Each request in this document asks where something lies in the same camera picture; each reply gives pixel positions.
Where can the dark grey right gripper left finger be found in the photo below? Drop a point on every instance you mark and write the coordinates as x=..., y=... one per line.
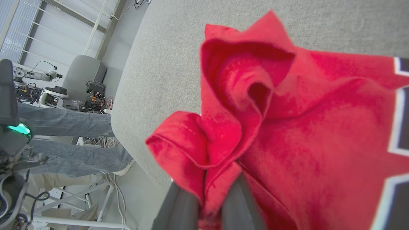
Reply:
x=177, y=214

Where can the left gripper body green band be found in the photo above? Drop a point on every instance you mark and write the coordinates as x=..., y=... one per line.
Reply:
x=12, y=143

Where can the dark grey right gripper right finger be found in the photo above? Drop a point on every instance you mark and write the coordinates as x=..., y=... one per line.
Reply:
x=239, y=214

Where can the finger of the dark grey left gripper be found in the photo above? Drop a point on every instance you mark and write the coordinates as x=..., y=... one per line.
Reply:
x=8, y=92

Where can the red and white jersey garment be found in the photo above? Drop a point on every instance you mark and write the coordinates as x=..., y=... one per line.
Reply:
x=303, y=127

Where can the white robot arm on bench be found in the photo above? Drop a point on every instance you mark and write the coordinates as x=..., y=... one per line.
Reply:
x=38, y=76

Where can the white and black robot base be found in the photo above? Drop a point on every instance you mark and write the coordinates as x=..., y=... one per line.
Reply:
x=52, y=95

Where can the person in blue jeans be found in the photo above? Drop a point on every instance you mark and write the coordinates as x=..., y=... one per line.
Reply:
x=73, y=121

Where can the grey rounded chair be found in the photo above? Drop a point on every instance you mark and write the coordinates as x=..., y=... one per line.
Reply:
x=81, y=72

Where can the white metal railing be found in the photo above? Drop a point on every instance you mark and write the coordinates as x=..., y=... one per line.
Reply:
x=96, y=25

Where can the white metal rack frame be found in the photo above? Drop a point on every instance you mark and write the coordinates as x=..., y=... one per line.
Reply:
x=80, y=222

